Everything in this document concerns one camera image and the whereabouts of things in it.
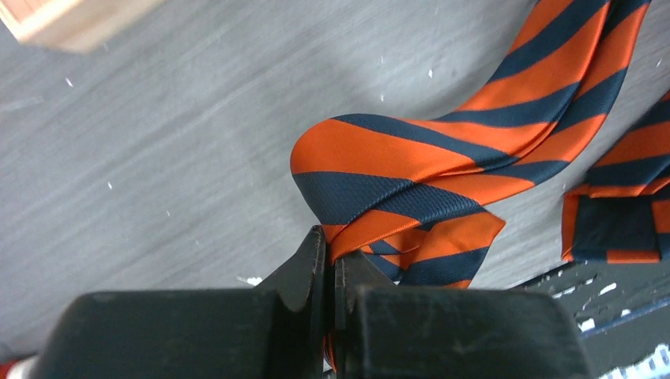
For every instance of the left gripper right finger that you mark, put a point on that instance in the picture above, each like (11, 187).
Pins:
(382, 330)

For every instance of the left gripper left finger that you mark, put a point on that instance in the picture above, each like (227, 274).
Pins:
(272, 330)

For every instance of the orange navy striped tie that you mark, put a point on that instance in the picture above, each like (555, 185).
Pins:
(411, 195)

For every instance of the wooden grid organizer box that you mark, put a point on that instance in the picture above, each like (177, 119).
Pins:
(75, 26)

